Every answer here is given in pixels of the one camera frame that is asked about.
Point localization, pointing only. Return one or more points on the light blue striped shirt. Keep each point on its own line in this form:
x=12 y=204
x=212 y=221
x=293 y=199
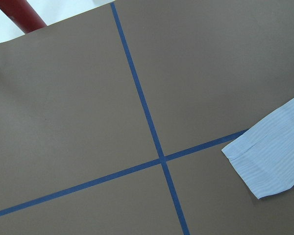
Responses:
x=264 y=155

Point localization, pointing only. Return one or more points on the blue tape line crosswise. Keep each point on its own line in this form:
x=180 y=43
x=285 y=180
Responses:
x=119 y=174

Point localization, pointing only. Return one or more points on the red metal bottle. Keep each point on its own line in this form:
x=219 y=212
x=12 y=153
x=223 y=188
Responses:
x=21 y=13

